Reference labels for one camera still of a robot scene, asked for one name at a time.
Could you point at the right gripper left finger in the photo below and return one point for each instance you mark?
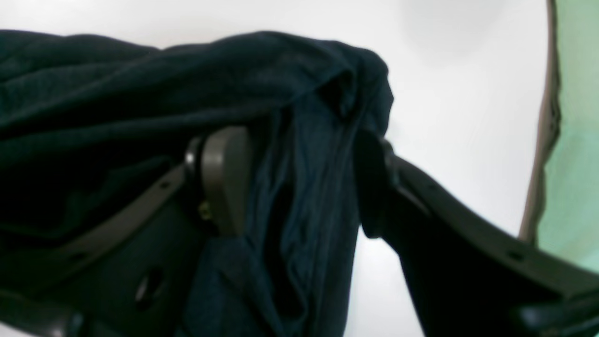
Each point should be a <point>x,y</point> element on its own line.
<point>130,275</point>

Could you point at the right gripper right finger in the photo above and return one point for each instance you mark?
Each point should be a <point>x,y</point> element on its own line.
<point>466,277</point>

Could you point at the dark navy long-sleeve shirt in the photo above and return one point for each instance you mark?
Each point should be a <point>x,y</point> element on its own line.
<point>89,123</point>

